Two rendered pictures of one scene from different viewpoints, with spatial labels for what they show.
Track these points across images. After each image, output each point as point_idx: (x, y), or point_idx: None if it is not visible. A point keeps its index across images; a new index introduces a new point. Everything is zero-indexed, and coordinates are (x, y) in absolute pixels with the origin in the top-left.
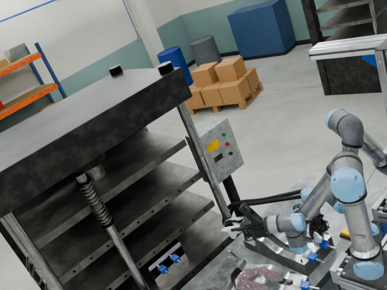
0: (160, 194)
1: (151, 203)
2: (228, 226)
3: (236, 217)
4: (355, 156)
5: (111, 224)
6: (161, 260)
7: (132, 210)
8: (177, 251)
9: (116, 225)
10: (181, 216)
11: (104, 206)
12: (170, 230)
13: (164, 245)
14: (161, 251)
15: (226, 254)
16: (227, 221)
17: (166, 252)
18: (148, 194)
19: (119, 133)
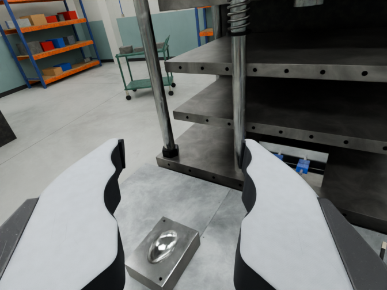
0: (372, 59)
1: (337, 60)
2: (102, 166)
3: (322, 203)
4: None
5: (236, 33)
6: (282, 149)
7: (306, 55)
8: (314, 162)
9: (265, 57)
10: (376, 129)
11: None
12: (333, 129)
13: (302, 138)
14: (296, 141)
15: (372, 241)
16: (240, 153)
17: (297, 148)
18: (358, 52)
19: None
